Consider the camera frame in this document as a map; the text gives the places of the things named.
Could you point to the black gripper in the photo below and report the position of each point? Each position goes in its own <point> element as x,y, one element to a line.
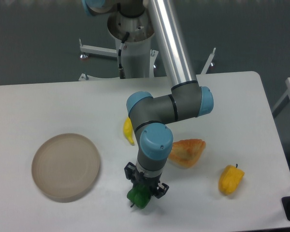
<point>151,179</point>

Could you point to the green toy bell pepper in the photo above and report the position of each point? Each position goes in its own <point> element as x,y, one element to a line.
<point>139,195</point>

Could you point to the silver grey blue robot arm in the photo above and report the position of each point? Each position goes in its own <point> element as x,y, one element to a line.
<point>149,116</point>

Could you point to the yellow toy bell pepper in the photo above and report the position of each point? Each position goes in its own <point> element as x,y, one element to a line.
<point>230,179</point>

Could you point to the toy pastry turnover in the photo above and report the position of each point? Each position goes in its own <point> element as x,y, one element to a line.
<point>186,153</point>

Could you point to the yellow toy banana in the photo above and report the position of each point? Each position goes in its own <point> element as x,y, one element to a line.
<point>128,131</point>

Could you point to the beige round plate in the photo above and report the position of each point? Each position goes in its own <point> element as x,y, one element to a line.
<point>66,167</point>

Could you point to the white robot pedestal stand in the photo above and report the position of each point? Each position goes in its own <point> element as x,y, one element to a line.
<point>141,32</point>

